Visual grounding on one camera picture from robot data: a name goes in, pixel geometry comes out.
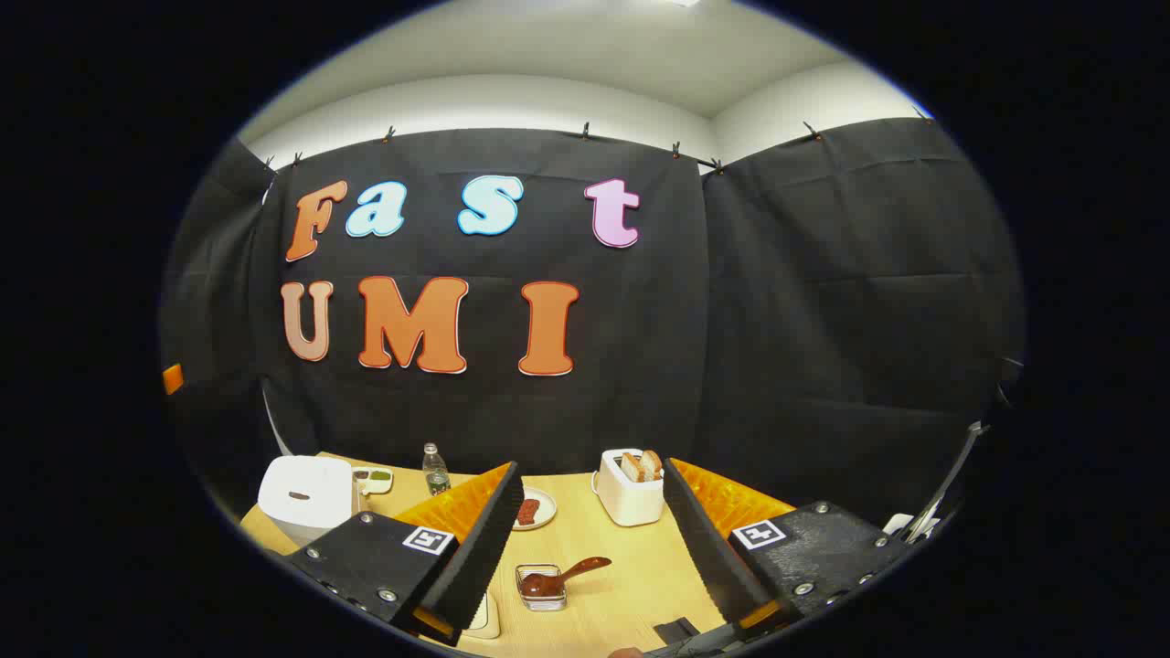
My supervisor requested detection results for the white rice box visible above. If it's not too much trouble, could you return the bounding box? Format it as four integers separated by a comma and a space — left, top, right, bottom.
462, 592, 502, 641

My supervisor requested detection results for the black backdrop cloth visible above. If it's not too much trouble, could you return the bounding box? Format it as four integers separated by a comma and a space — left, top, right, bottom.
160, 117, 1026, 540

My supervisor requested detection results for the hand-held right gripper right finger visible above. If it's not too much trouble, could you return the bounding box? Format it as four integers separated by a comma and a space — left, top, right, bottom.
663, 457, 915, 636

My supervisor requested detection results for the grey metal stand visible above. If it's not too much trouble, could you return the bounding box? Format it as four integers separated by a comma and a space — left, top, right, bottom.
900, 420, 991, 545

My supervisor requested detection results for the clear plastic water bottle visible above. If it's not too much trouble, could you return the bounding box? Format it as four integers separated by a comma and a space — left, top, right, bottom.
422, 443, 452, 497

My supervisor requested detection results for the white round plate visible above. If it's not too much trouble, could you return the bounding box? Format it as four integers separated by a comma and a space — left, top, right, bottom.
512, 486, 558, 532

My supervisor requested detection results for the white toaster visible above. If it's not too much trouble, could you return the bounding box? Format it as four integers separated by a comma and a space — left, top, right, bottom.
592, 448, 666, 527

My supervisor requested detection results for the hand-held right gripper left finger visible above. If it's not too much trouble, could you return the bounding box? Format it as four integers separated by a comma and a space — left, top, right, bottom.
291, 462, 525, 645

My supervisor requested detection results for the brown wooden spoon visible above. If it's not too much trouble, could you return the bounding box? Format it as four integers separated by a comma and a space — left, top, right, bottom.
521, 557, 612, 600

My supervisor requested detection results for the white rice cooker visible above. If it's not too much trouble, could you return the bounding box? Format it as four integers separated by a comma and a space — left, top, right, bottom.
258, 455, 359, 547

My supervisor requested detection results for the clear square chopstick holder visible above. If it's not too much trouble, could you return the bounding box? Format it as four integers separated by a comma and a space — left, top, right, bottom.
515, 564, 568, 611

